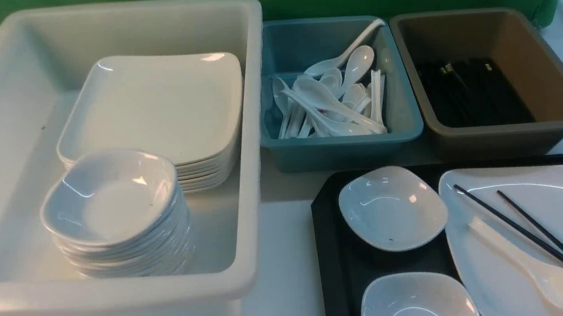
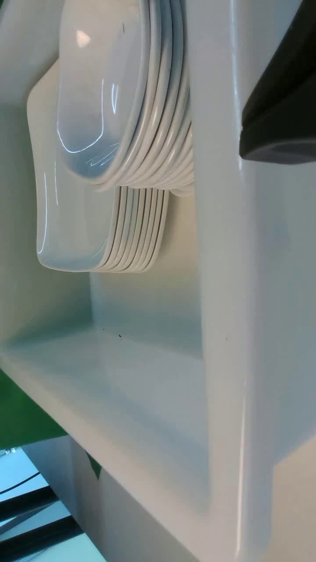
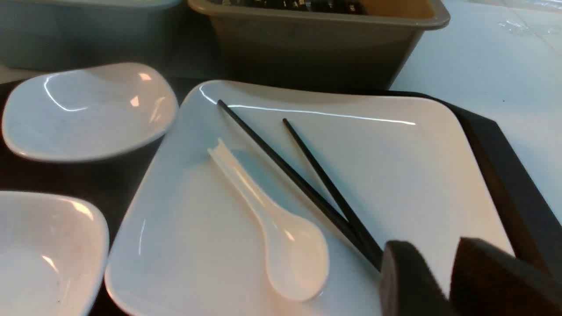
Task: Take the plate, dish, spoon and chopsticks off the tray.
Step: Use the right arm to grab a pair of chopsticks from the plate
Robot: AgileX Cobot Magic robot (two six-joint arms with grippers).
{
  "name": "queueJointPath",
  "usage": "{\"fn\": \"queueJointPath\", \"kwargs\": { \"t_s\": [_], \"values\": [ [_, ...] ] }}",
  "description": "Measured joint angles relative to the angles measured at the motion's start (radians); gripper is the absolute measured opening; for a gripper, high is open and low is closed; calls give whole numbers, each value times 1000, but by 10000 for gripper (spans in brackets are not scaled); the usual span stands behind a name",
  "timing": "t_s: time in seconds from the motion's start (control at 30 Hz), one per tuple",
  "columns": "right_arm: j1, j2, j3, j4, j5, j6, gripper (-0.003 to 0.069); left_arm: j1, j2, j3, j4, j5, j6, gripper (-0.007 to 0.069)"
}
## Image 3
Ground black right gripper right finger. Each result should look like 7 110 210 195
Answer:
448 237 562 316

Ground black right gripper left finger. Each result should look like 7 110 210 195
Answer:
379 240 456 316

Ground black chopstick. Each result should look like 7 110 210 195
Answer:
283 118 383 270
217 100 382 272

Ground white ceramic soup spoon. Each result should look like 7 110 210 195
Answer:
208 138 330 302

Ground large white square plate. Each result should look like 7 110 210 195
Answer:
105 80 514 316

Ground small white bowl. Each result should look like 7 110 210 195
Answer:
1 62 179 163
0 191 110 316

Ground brown plastic bin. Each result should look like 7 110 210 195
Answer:
188 0 451 89

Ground pile of black chopsticks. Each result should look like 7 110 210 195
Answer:
221 0 367 15

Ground blue plastic bin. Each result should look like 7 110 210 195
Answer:
0 0 187 71

